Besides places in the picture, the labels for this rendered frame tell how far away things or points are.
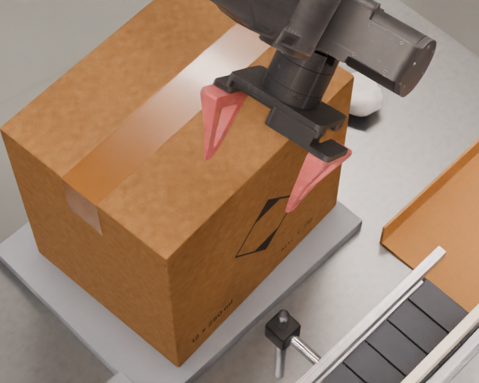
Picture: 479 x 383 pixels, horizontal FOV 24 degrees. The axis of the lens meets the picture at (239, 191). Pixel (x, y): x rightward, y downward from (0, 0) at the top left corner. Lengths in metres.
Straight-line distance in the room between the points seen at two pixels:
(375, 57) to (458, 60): 0.67
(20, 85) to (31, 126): 1.47
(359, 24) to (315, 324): 0.52
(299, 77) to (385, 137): 0.54
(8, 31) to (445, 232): 1.56
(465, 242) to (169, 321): 0.43
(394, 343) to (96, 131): 0.43
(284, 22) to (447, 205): 0.63
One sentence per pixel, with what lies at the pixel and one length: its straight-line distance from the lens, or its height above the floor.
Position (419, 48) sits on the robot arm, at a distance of 0.95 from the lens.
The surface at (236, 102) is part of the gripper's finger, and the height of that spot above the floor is 1.21.
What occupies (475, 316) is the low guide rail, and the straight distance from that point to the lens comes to 1.30.
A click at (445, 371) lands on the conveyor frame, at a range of 1.31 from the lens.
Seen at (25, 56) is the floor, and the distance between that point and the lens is 2.70.
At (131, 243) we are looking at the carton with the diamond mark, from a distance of 1.11.
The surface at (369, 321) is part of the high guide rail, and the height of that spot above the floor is 0.96.
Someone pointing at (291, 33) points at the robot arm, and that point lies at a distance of 0.90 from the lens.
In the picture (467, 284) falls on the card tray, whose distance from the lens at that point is 1.41.
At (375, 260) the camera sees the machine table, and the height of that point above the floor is 0.83.
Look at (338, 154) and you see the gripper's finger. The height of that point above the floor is 1.23.
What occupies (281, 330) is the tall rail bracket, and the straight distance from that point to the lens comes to 1.21.
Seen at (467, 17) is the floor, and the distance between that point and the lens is 2.79.
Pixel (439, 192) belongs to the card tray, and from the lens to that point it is 1.47.
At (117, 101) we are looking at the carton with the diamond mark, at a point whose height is 1.12.
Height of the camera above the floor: 2.07
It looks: 58 degrees down
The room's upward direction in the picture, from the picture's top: straight up
